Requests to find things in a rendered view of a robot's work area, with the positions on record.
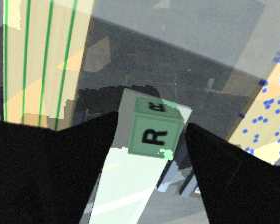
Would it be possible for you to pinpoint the cream flat strip with green lines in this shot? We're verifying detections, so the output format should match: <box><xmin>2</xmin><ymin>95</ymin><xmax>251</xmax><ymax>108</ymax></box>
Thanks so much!
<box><xmin>3</xmin><ymin>0</ymin><xmax>93</xmax><ymax>131</ymax></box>

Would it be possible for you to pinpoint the green cube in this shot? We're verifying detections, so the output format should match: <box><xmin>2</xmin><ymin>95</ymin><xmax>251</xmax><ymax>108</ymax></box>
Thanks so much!
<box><xmin>127</xmin><ymin>97</ymin><xmax>185</xmax><ymax>160</ymax></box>

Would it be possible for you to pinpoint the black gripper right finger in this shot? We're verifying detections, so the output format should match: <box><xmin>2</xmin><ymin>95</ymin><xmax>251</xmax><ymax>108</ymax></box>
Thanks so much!
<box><xmin>185</xmin><ymin>123</ymin><xmax>280</xmax><ymax>224</ymax></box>

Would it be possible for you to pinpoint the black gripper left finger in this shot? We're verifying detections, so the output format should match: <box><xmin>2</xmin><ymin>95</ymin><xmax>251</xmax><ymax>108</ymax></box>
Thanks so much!
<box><xmin>0</xmin><ymin>111</ymin><xmax>119</xmax><ymax>224</ymax></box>

